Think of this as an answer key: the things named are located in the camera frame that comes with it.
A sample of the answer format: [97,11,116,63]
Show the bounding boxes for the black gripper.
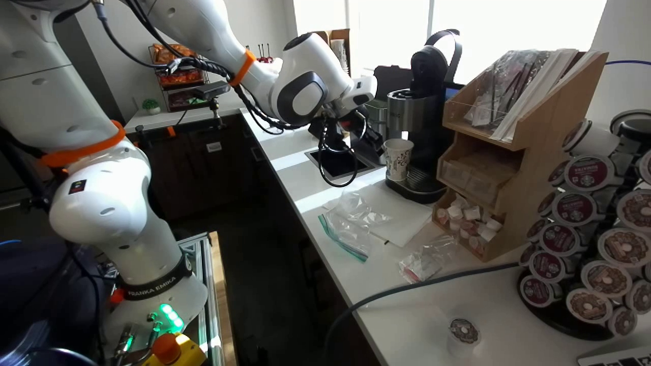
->
[338,109,390,169]

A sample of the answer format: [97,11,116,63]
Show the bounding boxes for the black pod coffee maker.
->
[382,26,467,205]

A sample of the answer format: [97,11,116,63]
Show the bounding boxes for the white creamer cup pile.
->
[435,194,505,259]

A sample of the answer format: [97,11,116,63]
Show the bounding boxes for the black coffee pod carousel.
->
[514,110,651,344]

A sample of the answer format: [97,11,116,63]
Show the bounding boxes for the clear green-seal zip bag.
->
[315,191,395,265]

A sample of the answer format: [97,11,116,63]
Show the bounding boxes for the black rectangular container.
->
[373,63,415,98]

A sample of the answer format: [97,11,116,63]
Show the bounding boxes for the brown sugar packets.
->
[444,162,500,203]

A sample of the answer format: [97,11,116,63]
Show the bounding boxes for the stack of paper cups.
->
[330,37,351,74]

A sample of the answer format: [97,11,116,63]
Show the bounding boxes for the small clear packet bag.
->
[397,237,470,285]

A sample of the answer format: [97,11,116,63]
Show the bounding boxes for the clear wrapped packet stack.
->
[464,47,581,142]

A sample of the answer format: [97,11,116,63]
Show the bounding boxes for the wooden condiment organizer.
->
[432,47,611,265]

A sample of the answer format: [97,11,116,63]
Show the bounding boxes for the dark wood cabinet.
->
[129,115,273,227]

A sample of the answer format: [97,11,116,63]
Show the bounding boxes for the snack display rack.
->
[148,42,229,113]

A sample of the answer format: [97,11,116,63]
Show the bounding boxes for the yellow orange emergency stop button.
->
[143,331,208,366]

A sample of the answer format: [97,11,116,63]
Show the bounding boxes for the dark blue bag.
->
[0,232,109,366]

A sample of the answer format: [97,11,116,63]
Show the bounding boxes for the thick black table cable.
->
[321,260,525,366]

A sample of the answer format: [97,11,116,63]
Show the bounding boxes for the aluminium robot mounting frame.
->
[176,230,235,366]

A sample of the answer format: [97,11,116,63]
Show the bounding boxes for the thin blue cable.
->
[603,57,651,69]

